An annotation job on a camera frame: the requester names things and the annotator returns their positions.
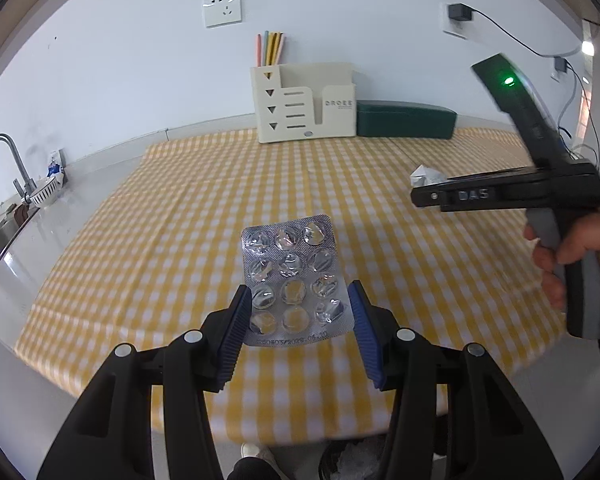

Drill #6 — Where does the cream desk organizer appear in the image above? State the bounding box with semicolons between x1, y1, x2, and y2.
250;61;357;144

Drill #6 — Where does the white paper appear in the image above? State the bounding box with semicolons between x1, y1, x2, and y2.
410;164;449;189

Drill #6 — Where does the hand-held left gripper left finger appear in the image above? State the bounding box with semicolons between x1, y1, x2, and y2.
37;285;254;480

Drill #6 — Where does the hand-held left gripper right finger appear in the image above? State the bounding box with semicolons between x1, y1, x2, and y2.
347;280;564;480

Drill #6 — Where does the white drain basket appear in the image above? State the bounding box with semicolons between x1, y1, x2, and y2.
29;176;62;209

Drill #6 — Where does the silver blister pack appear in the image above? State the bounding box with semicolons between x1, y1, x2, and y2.
241;214;355;348

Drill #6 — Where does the white shoe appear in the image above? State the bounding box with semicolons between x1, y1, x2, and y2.
240;442;282;480

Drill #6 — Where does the dark green case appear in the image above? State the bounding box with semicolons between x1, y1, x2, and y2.
356;101;459;140

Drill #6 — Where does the steel faucet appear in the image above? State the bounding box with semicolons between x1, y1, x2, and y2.
0;133;37;222

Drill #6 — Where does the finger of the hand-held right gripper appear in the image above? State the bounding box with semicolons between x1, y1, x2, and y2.
410;183;445;210
445;171;539;184

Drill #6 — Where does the white wall socket with charger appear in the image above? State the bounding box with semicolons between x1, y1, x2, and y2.
440;2;469;41

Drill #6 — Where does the black charger cable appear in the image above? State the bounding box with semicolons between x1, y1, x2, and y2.
470;7;581;59

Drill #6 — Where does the blue and white packet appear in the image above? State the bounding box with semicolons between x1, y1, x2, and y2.
47;148;66;184

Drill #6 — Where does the black hanging cable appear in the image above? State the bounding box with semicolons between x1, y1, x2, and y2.
555;60;600;161

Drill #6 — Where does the yellow checked tablecloth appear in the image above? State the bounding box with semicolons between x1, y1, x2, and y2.
15;127;577;449

